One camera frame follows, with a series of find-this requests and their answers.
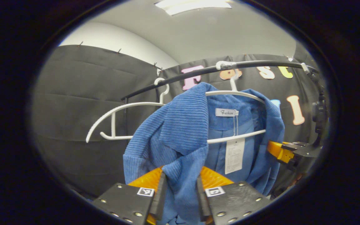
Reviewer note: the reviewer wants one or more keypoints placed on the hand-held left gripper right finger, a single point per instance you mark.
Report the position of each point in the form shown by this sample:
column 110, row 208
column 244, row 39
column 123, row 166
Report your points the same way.
column 236, row 200

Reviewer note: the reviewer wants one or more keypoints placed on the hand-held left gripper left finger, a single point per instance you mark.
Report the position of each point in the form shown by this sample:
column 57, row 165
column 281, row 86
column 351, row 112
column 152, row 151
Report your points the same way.
column 130, row 203

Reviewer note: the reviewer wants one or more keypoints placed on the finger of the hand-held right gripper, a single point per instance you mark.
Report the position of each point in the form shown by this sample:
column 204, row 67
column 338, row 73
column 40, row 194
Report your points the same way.
column 280, row 151

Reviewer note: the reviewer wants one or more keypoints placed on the white plastic hanger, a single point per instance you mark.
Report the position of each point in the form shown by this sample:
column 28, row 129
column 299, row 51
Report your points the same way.
column 120, row 107
column 236, row 136

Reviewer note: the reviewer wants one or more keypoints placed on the black metal clothes rack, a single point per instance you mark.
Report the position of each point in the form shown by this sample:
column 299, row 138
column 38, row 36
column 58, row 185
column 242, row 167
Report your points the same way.
column 261, row 63

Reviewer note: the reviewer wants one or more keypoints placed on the black backdrop cloth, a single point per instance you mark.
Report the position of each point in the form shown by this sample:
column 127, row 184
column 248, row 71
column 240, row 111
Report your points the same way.
column 73, row 109

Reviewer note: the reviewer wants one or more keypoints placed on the rectangular ceiling light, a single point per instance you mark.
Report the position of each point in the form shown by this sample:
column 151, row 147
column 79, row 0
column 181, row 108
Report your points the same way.
column 192, row 4

